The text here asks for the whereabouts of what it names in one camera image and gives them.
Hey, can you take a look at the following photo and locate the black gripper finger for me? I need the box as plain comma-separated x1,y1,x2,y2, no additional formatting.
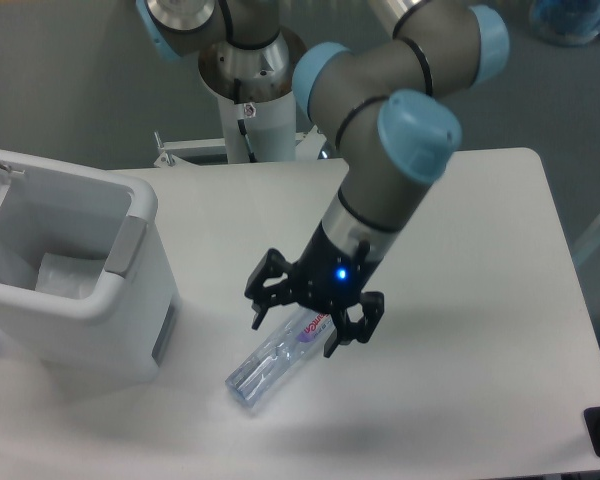
323,291,385,358
244,248,297,330

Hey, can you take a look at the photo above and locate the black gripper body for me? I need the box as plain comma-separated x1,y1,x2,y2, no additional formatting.
289,226,385,314

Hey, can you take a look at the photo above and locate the clear plastic water bottle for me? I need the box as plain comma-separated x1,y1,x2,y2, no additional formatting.
225,307,335,415

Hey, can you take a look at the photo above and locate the white plastic packaging bag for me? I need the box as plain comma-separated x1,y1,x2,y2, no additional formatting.
35,253,105,300

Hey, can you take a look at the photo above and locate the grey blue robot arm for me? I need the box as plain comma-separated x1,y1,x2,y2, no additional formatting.
136,1,510,355

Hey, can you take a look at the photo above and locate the white trash can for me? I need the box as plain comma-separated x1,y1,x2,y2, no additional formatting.
0,150,179,382

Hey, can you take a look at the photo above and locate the blue plastic bag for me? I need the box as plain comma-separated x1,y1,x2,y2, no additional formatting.
528,0,600,47

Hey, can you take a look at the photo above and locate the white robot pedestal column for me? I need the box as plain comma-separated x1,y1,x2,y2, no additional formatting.
197,27,311,165

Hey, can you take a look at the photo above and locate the white metal base frame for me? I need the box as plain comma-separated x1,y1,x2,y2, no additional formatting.
153,127,341,168

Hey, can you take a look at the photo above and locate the black cable on pedestal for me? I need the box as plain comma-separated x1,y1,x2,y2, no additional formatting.
232,78,259,164

